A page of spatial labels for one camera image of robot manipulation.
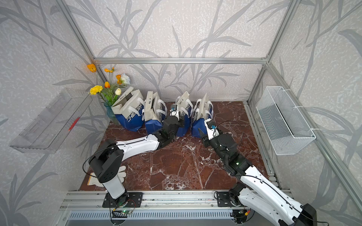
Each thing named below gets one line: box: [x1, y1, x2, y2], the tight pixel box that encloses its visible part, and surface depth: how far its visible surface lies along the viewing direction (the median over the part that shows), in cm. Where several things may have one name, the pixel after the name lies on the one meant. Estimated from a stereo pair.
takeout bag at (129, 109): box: [111, 86, 145, 132], surface depth 91 cm
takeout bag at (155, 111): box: [143, 90, 168, 135], surface depth 88 cm
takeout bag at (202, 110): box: [191, 92, 214, 139], surface depth 91 cm
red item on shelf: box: [67, 116, 81, 131], surface depth 69 cm
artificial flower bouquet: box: [86, 63, 131, 106], surface depth 93 cm
